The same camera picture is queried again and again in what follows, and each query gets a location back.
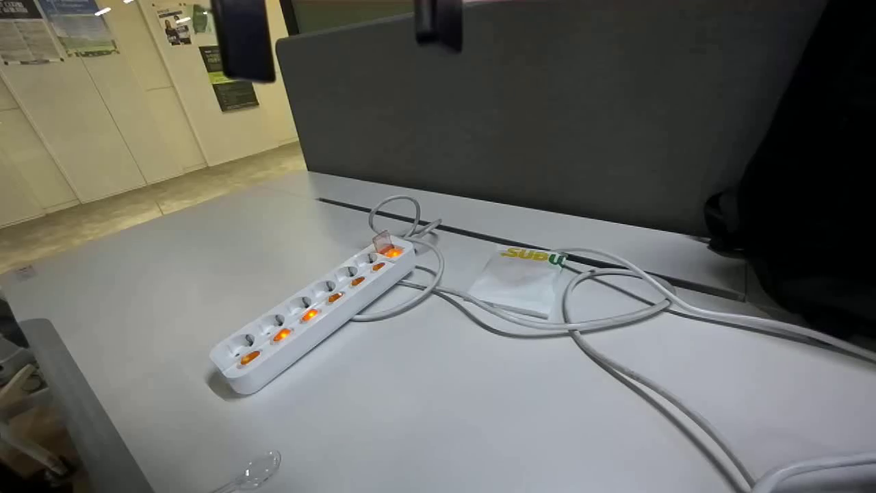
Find white multi-socket power strip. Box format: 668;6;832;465
209;236;416;393

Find grey desk partition panel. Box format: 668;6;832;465
280;0;826;233

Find dark poster on cabinet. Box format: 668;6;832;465
200;47;258;113

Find clear plastic piece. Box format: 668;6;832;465
213;450;282;493

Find black monitor on partition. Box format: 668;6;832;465
212;0;276;81

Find black object at right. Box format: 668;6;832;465
705;0;876;337

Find white cabinet doors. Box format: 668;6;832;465
0;0;297;226

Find white power strip cable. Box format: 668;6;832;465
351;191;876;493

